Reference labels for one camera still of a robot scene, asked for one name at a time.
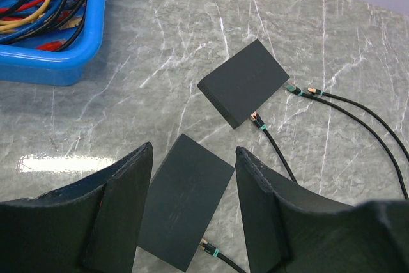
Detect yellow ethernet cable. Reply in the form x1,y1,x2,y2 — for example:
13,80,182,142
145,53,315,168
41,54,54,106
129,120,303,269
0,0,55,34

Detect blue ethernet cable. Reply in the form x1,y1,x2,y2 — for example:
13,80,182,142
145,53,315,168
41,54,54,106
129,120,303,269
0,0,77,43

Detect black network switch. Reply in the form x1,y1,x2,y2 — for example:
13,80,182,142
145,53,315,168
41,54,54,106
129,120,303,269
197,40,289,129
137,134,235,272

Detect black power cable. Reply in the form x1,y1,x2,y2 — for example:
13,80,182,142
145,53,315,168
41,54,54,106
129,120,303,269
283,82,409,200

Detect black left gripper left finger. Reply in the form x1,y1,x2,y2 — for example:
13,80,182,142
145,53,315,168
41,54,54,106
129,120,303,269
1,143,153,272

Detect blue plastic bin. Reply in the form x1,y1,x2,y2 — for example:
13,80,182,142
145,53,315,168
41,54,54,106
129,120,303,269
1,0,105,86

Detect black cable in bin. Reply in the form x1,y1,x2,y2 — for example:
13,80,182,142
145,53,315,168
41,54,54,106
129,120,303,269
0,0,89,52

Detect black cable with teal plug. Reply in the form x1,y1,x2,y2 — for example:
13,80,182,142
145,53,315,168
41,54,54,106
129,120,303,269
199,111,300,273

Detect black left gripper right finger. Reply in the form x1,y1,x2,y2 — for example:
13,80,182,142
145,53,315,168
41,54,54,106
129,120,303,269
235,147,408,272

